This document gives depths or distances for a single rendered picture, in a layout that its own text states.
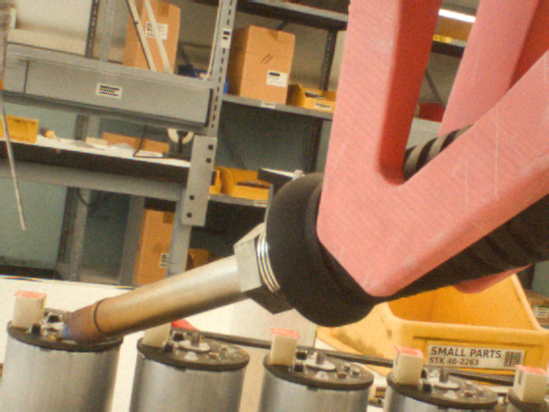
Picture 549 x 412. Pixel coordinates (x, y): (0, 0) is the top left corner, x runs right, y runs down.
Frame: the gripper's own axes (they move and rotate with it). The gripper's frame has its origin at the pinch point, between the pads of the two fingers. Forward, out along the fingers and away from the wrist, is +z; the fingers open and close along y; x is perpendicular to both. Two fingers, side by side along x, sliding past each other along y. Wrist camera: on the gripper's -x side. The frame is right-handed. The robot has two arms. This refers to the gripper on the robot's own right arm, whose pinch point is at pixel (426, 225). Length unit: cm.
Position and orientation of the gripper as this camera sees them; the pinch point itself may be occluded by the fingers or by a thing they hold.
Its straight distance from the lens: 14.1
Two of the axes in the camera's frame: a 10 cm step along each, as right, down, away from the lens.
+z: -4.9, 7.8, 4.0
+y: -6.6, -0.3, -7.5
